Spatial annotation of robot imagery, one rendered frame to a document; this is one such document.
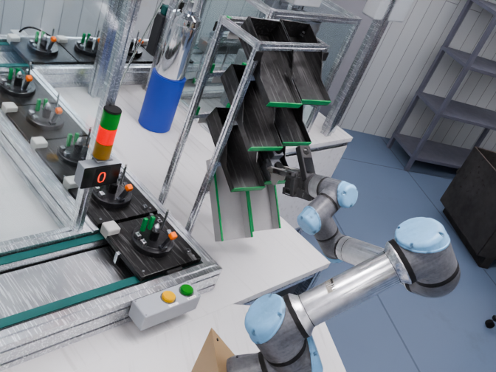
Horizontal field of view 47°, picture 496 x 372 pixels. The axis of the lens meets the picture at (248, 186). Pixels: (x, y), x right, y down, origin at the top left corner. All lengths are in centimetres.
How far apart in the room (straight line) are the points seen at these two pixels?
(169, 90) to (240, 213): 82
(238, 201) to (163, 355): 61
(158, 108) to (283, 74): 95
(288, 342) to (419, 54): 474
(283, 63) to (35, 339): 107
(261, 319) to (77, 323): 51
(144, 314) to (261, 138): 65
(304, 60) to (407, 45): 387
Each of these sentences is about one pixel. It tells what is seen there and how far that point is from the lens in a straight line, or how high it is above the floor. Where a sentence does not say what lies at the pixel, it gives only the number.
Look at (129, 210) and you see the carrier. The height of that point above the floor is 97.
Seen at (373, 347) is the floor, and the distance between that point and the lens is 352.
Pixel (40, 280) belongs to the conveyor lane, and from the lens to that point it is 177.
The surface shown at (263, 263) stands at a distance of 219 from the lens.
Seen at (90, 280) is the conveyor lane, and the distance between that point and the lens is 180.
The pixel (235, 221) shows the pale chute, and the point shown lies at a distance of 202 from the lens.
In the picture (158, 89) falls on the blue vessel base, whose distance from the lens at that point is 264.
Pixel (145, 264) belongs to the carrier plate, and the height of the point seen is 97.
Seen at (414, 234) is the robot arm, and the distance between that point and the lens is 143.
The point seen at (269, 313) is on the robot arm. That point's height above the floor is 124.
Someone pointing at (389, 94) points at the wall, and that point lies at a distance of 599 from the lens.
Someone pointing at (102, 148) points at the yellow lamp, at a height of 130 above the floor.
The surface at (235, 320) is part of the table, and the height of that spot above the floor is 86.
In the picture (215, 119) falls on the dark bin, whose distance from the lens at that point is 193.
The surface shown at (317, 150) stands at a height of 80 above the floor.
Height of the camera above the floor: 216
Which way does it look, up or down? 30 degrees down
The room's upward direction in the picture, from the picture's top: 23 degrees clockwise
